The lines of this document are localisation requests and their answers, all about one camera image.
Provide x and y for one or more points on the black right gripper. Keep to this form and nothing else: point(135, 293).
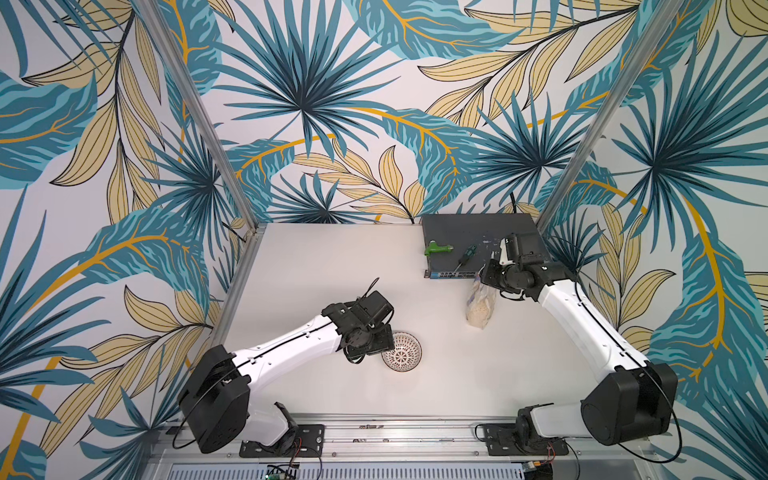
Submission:
point(491, 275)

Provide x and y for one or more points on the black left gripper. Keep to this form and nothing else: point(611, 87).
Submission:
point(385, 342)

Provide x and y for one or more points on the white purple oats bag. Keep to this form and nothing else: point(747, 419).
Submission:
point(481, 303)

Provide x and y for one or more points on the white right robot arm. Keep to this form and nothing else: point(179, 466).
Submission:
point(633, 398)

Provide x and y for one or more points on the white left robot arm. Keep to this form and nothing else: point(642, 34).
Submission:
point(219, 399)

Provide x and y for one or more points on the patterned breakfast bowl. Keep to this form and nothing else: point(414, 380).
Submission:
point(406, 354)

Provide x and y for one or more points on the grey blue network switch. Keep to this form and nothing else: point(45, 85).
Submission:
point(463, 230)

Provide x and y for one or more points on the green T-handle tool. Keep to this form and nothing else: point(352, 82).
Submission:
point(434, 248)

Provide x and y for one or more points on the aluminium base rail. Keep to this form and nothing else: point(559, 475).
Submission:
point(406, 447)

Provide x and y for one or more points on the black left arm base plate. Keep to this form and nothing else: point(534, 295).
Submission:
point(302, 441)

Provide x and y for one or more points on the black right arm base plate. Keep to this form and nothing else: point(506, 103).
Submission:
point(510, 439)

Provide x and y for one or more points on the aluminium right corner post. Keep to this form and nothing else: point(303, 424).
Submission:
point(647, 41)

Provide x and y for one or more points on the aluminium corner post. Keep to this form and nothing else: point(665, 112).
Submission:
point(160, 33)
point(647, 41)

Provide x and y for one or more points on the aluminium left corner post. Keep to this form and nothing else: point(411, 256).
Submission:
point(160, 33)

